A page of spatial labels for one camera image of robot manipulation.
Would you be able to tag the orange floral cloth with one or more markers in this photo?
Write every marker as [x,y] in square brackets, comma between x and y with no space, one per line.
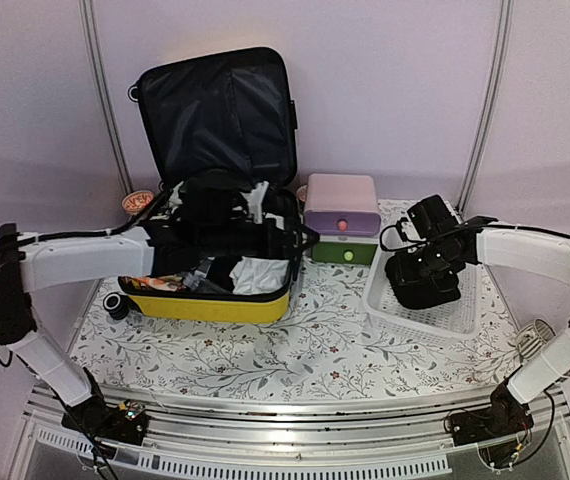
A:
[169,283]

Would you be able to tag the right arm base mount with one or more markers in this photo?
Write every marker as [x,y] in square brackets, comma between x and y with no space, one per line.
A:
[503,417]

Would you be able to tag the pink purple drawer box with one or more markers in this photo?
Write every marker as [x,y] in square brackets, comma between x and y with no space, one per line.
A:
[342,204]

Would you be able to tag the floral table mat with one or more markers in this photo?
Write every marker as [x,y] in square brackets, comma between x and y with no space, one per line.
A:
[325,348]

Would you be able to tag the red patterned cup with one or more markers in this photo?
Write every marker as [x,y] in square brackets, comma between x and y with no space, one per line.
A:
[136,201]

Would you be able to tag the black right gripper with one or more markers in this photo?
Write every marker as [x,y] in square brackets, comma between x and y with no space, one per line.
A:
[402,259]

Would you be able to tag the white plastic basket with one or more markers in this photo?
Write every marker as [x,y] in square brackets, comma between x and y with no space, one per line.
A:
[445,324]

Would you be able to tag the black garment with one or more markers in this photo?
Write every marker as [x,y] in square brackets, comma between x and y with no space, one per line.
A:
[419,291]

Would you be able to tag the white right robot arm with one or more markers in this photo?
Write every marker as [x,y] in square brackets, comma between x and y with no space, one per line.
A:
[531,264]

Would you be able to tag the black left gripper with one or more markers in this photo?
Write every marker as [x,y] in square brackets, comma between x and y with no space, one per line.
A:
[287,246]

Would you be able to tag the zebra striped cloth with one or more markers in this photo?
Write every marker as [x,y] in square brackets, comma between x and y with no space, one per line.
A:
[213,215]

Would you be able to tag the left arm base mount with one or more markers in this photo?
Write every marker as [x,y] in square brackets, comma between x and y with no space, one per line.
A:
[96,419]

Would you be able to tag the green drawer box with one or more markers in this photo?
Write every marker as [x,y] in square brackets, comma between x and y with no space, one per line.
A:
[348,250]

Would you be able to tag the yellow Pikachu suitcase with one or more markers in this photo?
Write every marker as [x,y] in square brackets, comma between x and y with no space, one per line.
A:
[221,130]

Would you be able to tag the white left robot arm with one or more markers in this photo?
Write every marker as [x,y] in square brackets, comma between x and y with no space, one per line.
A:
[31,263]

